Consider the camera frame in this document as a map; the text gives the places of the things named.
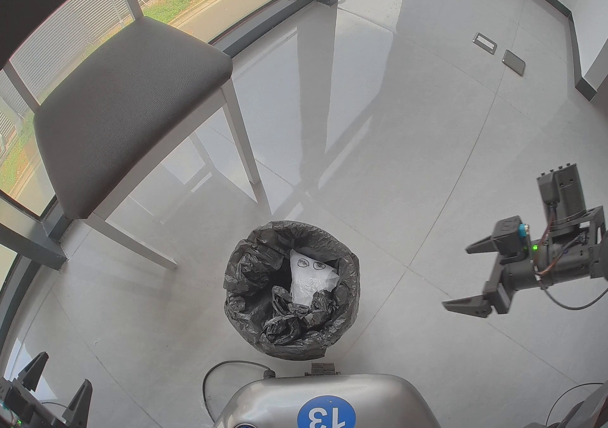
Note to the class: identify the white printed wrapper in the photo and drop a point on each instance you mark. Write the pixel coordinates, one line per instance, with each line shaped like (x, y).
(308, 279)

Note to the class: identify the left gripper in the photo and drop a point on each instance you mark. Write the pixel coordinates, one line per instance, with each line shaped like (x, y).
(28, 409)

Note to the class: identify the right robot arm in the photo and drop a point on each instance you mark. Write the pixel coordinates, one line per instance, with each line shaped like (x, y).
(565, 193)

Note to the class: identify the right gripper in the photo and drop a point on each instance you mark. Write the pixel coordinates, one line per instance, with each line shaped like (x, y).
(565, 267)

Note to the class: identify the black plastic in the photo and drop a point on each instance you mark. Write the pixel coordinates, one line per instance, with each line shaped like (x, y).
(289, 317)

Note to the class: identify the grey cushioned white chair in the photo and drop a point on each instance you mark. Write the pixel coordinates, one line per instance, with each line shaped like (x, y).
(118, 108)

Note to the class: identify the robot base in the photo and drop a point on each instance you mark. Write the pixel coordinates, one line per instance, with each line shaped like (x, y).
(332, 402)

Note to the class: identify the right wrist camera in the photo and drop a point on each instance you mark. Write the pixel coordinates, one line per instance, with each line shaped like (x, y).
(512, 234)

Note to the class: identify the black plastic bag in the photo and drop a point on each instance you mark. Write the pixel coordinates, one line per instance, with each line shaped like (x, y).
(247, 283)

